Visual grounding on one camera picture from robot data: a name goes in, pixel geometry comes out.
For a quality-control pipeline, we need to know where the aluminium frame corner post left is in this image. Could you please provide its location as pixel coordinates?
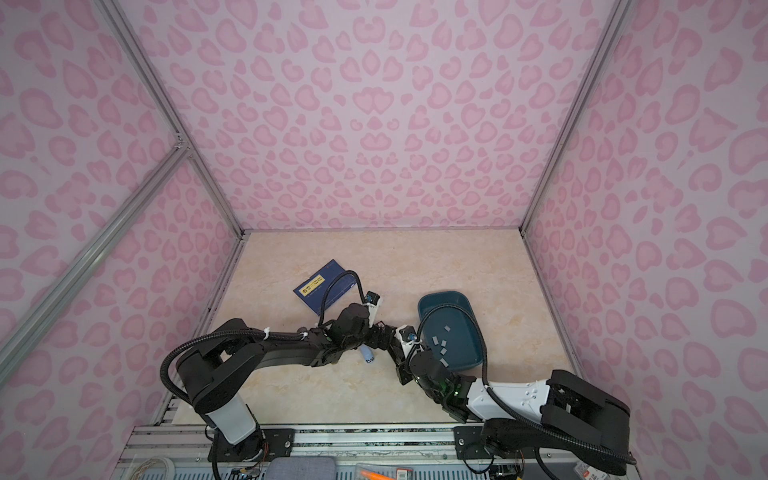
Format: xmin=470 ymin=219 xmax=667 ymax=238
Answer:
xmin=95 ymin=0 xmax=248 ymax=238

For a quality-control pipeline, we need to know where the orange handled tool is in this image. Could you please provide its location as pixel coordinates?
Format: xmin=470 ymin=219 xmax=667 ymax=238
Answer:
xmin=355 ymin=464 xmax=415 ymax=480

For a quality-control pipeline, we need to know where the teal plastic tray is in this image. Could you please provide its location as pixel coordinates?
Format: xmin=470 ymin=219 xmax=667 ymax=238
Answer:
xmin=418 ymin=291 xmax=485 ymax=372

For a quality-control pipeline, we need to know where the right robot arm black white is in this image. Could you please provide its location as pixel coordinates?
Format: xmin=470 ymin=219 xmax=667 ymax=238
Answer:
xmin=388 ymin=304 xmax=637 ymax=476

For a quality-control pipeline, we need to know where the aluminium frame corner post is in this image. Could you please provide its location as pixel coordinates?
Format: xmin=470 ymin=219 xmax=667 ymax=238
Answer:
xmin=95 ymin=0 xmax=248 ymax=238
xmin=518 ymin=0 xmax=634 ymax=236

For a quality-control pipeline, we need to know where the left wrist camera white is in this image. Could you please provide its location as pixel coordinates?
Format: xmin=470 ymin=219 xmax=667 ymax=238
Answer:
xmin=364 ymin=291 xmax=381 ymax=326

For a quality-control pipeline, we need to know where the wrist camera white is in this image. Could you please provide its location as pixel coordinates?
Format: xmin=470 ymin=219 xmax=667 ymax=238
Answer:
xmin=395 ymin=325 xmax=419 ymax=357
xmin=364 ymin=291 xmax=381 ymax=326

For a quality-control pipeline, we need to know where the aluminium diagonal frame bar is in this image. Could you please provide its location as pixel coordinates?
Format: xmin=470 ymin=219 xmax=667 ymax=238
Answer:
xmin=1 ymin=141 xmax=189 ymax=385

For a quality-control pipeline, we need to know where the aluminium frame corner post right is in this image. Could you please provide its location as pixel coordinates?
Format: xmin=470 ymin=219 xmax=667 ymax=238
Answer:
xmin=518 ymin=0 xmax=634 ymax=236

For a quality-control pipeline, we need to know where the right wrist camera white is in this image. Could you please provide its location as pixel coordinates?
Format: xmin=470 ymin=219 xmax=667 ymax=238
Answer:
xmin=395 ymin=325 xmax=419 ymax=357

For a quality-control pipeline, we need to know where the grey pad front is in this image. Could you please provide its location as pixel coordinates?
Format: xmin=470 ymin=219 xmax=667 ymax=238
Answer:
xmin=263 ymin=457 xmax=337 ymax=480

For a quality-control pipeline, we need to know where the white tag front right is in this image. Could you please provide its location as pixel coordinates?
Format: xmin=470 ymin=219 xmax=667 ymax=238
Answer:
xmin=574 ymin=462 xmax=605 ymax=480

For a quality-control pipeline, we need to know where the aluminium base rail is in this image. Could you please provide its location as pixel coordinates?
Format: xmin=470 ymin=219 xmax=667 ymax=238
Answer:
xmin=113 ymin=421 xmax=637 ymax=480

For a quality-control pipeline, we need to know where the blue book yellow label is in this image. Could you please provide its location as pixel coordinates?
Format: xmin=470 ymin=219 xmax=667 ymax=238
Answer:
xmin=293 ymin=259 xmax=356 ymax=316

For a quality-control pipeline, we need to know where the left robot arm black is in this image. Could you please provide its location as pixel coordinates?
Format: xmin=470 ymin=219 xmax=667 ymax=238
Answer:
xmin=159 ymin=270 xmax=407 ymax=470

